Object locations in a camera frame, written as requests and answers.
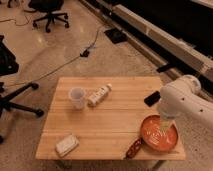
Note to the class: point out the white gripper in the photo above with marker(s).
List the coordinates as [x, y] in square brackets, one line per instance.
[166, 123]

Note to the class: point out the orange ceramic bowl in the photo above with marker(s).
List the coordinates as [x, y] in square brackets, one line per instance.
[155, 138]

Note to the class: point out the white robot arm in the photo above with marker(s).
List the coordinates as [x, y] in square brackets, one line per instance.
[181, 97]

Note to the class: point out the black smartphone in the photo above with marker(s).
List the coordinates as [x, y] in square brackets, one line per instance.
[152, 99]

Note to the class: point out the red patterned flat object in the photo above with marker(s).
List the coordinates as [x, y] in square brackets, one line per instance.
[134, 148]

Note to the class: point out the white plastic bottle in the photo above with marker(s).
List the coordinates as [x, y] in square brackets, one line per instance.
[99, 95]

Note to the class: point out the wooden table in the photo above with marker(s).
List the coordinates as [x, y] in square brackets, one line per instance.
[106, 131]

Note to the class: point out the clear plastic cup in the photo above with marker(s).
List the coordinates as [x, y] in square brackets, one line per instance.
[77, 97]

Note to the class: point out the black floor mat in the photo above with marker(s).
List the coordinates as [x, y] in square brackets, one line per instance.
[115, 35]

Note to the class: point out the white wrapped packet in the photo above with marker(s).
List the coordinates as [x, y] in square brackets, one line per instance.
[66, 145]

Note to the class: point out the black office chair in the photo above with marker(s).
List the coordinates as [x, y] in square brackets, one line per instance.
[51, 9]

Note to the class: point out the long white rail beam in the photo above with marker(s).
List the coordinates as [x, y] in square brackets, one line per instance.
[189, 55]

